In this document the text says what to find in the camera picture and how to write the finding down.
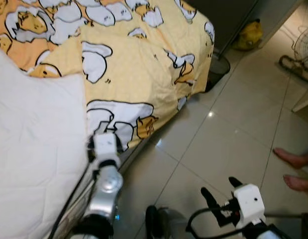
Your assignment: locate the black mesh wastebasket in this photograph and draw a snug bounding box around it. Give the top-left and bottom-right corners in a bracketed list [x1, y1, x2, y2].
[205, 51, 232, 93]

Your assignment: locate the black floor fan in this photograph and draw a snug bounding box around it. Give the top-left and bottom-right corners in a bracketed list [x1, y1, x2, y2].
[279, 27, 308, 85]

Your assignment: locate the dark grey sliding-door wardrobe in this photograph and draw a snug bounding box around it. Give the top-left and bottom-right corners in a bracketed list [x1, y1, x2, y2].
[186, 0, 305, 56]

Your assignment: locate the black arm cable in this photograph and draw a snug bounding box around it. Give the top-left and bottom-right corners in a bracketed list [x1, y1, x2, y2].
[186, 206, 245, 239]
[48, 148, 95, 239]

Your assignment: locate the white furniture board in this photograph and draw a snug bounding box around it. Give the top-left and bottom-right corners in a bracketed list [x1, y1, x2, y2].
[292, 85, 308, 113]

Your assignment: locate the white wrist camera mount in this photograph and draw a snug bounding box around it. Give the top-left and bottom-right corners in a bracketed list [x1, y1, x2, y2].
[233, 184, 267, 228]
[91, 131, 120, 163]

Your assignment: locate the white quilted mattress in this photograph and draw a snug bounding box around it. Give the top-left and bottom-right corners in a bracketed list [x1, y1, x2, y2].
[0, 47, 144, 239]

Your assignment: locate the bare foot of person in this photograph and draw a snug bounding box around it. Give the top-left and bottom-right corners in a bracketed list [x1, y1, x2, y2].
[273, 146, 308, 170]
[283, 174, 308, 193]

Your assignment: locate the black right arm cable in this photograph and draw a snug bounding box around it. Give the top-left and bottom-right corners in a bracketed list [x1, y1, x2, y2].
[186, 206, 245, 239]

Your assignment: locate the yellow cartoon egg blanket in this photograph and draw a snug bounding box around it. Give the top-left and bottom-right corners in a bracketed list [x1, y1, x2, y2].
[0, 0, 215, 153]

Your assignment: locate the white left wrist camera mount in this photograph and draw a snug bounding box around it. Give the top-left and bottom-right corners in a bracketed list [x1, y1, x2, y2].
[91, 131, 120, 163]

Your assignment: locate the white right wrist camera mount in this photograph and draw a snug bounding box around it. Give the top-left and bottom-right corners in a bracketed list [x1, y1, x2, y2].
[233, 184, 267, 228]

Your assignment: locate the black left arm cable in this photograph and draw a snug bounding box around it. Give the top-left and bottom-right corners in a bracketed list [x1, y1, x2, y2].
[48, 148, 95, 239]

